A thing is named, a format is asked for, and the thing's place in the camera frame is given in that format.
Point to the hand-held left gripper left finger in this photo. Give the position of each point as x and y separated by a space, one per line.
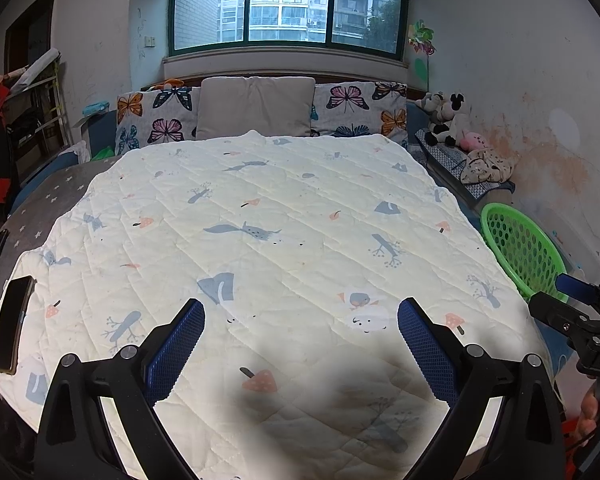
175 350

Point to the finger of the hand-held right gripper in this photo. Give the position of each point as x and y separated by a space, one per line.
575 286
550 307

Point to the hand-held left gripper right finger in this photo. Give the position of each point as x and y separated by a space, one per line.
425 350

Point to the green plastic basket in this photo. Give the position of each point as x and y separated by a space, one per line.
522 250

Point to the person's right hand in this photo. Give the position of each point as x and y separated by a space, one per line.
589 410

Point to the spotted beige plush toy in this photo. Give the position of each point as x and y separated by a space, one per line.
487 167

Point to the white quilted printed blanket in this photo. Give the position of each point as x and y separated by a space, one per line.
280 240

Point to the black smartphone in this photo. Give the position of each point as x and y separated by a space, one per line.
12 325

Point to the pink plush toy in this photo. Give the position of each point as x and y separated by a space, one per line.
476 141

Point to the grey starred bedsheet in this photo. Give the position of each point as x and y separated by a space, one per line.
45 200

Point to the black and white plush toy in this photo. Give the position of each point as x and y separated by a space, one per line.
447 120

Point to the white cloth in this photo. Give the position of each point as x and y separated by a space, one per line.
77 151

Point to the butterfly print pillow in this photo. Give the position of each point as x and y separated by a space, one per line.
155 115
360 110

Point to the teal tissue pack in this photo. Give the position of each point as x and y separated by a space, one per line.
97 108

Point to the grey pillow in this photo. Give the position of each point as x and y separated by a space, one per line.
255 107

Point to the clothes rack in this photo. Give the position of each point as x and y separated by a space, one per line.
45 95

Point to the colourful pinwheel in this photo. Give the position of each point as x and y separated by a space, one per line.
422 37

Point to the dark wooden door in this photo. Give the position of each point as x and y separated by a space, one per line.
30 25

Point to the blue bed frame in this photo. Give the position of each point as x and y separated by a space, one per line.
97 130

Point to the green wall sticker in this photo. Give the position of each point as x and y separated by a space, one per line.
420 67

